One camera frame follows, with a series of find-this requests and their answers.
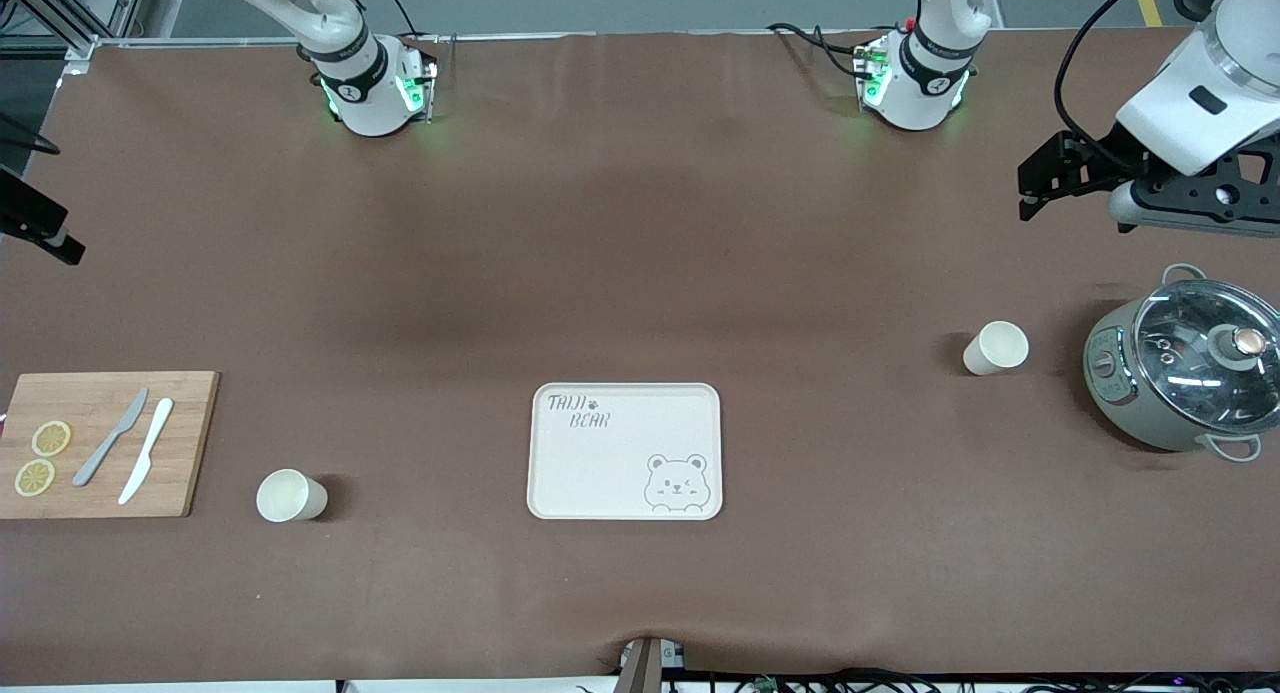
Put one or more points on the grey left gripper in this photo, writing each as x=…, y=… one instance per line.
x=1108, y=154

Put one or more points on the white IKEA cup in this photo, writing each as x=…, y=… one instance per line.
x=285, y=496
x=995, y=348

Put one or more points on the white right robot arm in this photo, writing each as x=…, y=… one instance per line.
x=365, y=93

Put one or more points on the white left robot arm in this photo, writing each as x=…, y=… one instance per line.
x=920, y=83

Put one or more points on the lemon slice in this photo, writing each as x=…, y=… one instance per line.
x=35, y=478
x=51, y=438

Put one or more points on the grey plastic knife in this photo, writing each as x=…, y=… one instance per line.
x=108, y=441

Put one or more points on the white plastic knife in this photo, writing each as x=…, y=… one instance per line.
x=148, y=448

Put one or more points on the bamboo cutting board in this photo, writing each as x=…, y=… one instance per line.
x=190, y=443

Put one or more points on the glass pot lid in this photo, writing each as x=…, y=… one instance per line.
x=1190, y=373

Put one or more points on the grey-green electric pot body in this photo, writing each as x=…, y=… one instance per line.
x=1130, y=413

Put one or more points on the brown table cover mat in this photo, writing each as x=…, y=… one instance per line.
x=640, y=233

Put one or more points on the cream bear print tray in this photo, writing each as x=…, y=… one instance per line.
x=600, y=463

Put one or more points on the aluminium frame profile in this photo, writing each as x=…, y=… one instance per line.
x=85, y=45

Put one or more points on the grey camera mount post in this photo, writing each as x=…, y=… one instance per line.
x=640, y=668

